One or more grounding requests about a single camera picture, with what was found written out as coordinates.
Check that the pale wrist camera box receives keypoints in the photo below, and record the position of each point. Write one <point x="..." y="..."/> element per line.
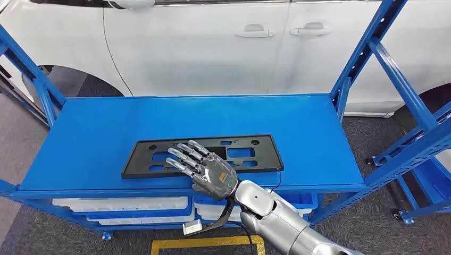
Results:
<point x="192" y="228"/>

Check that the blue plastic bin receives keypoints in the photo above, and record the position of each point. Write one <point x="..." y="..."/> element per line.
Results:
<point x="299" y="200"/>

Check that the black camera bracket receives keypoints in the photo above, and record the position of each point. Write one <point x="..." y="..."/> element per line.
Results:
<point x="225" y="214"/>

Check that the blue metal shelf rack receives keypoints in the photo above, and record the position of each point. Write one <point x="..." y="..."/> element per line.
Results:
<point x="433" y="183"/>
<point x="105" y="123"/>

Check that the dark metal frame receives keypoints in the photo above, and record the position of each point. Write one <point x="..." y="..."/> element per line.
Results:
<point x="14" y="93"/>

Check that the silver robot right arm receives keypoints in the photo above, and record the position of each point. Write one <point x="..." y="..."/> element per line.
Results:
<point x="282" y="218"/>

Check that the black plastic mounting plate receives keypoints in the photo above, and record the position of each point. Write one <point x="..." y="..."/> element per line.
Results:
<point x="141" y="165"/>

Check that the white car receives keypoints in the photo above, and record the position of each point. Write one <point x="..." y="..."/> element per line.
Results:
<point x="193" y="52"/>

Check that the white plastic bin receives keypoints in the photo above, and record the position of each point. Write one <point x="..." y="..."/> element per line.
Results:
<point x="211" y="211"/>
<point x="141" y="221"/>
<point x="119" y="204"/>

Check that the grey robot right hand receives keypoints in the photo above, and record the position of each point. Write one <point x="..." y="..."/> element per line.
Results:
<point x="215" y="177"/>

